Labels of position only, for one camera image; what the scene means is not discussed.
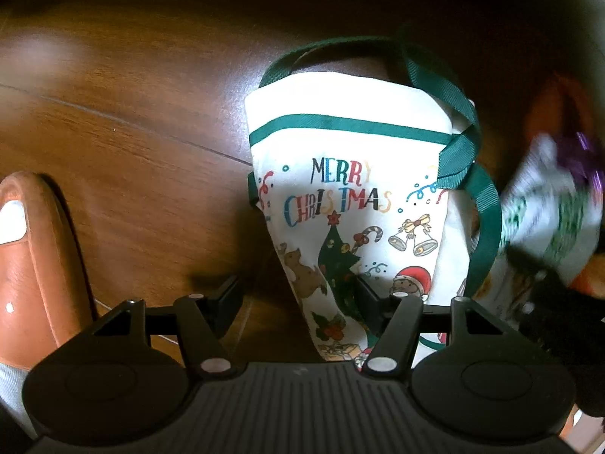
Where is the white green snack bag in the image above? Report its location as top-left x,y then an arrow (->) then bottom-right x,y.
475,133 -> 603,320

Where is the red orange plastic bag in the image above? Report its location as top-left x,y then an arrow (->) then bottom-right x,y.
524,75 -> 604,299

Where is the white Christmas tote bag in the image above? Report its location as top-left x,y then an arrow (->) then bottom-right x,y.
245,36 -> 502,364

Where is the orange slipper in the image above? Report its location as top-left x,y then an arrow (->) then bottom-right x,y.
1,172 -> 93,368

